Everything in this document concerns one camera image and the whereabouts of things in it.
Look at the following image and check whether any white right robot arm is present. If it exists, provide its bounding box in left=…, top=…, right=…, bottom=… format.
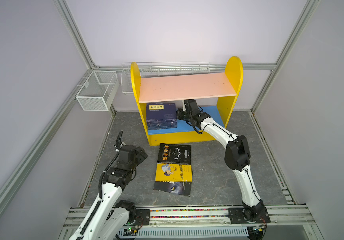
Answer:
left=176, top=99, right=270, bottom=224

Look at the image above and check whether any yellow wooden bookshelf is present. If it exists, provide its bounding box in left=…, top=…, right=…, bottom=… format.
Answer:
left=130, top=57, right=243, bottom=146

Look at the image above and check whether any white mesh basket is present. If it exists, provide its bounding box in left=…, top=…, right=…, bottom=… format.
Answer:
left=76, top=71, right=120, bottom=112

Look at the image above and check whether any white wire rack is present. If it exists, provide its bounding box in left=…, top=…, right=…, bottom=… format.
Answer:
left=121, top=62, right=210, bottom=95

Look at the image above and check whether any yellow cartoon cover book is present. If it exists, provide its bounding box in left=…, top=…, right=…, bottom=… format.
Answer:
left=155, top=163, right=192, bottom=182

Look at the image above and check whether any black wolf cover book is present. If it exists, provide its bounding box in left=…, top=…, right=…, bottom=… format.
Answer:
left=154, top=181, right=192, bottom=196

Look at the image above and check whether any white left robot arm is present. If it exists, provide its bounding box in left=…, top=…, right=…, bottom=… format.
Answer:
left=70, top=131, right=148, bottom=240

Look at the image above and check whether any black book orange title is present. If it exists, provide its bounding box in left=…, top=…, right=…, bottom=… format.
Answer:
left=157, top=143, right=191, bottom=165

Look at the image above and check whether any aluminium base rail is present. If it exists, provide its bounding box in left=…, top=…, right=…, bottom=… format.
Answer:
left=57, top=203, right=319, bottom=240

